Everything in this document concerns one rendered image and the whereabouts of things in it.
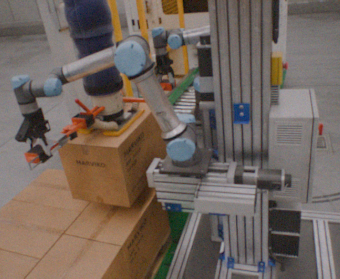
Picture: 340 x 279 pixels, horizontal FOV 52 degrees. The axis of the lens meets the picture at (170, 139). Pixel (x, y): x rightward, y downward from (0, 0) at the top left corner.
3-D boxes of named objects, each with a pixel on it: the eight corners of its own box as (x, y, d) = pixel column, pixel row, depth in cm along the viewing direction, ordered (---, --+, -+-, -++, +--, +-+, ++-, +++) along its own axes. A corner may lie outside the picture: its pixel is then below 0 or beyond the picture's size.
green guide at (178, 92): (195, 70, 449) (194, 63, 445) (202, 70, 445) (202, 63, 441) (142, 125, 321) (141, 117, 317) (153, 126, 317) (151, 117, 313)
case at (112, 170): (118, 149, 262) (107, 100, 244) (167, 154, 248) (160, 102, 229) (72, 199, 214) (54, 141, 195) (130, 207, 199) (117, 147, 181)
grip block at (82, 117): (81, 121, 191) (78, 111, 188) (96, 122, 187) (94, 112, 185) (72, 128, 184) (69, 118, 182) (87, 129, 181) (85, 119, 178)
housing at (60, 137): (58, 140, 173) (56, 132, 171) (69, 141, 170) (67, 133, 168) (49, 148, 167) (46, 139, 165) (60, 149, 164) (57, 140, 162)
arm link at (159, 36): (164, 28, 196) (149, 30, 197) (167, 47, 201) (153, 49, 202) (165, 25, 203) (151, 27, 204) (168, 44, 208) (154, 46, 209)
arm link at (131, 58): (200, 141, 156) (140, 29, 135) (199, 159, 143) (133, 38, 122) (176, 150, 160) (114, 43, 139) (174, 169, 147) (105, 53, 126)
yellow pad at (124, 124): (131, 110, 222) (129, 103, 220) (145, 111, 219) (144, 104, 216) (103, 135, 195) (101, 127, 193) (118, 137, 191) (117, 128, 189)
